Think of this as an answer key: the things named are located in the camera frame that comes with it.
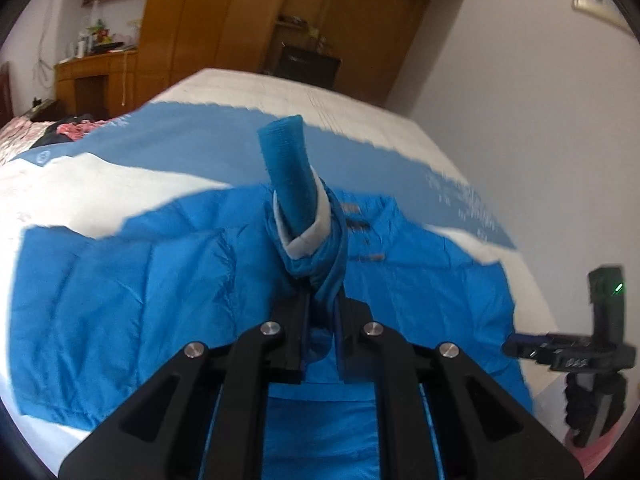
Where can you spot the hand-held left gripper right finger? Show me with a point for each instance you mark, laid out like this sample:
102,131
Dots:
341,340

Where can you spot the person's right hand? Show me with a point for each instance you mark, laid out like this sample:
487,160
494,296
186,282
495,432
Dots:
590,405

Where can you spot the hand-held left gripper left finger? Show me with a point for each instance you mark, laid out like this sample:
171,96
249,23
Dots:
303,332

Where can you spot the blue padded jacket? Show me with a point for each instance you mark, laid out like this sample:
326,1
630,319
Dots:
150,285

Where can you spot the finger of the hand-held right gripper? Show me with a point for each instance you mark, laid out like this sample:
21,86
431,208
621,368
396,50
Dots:
520,346

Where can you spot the blue and white bedspread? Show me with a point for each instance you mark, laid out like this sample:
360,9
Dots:
280,95

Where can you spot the pink floral blanket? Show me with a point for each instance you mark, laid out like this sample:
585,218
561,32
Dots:
20,132

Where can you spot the wooden desk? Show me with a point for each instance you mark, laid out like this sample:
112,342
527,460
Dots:
95,77

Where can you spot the person's right forearm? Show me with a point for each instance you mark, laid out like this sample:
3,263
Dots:
597,460

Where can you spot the wooden wardrobe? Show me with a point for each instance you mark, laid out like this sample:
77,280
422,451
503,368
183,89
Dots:
225,15

